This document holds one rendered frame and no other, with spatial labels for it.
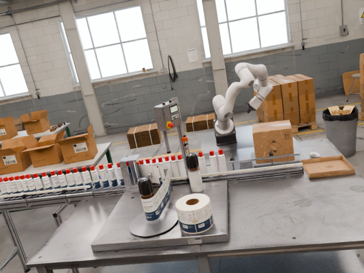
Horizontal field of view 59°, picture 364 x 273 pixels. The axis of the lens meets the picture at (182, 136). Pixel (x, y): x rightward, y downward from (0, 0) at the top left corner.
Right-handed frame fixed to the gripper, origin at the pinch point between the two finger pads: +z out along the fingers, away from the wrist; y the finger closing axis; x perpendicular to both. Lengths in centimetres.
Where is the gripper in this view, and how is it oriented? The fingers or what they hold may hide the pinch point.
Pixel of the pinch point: (248, 110)
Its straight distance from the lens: 321.5
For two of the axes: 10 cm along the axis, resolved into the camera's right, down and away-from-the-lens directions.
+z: -6.1, 7.7, 2.0
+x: -2.0, -3.9, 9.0
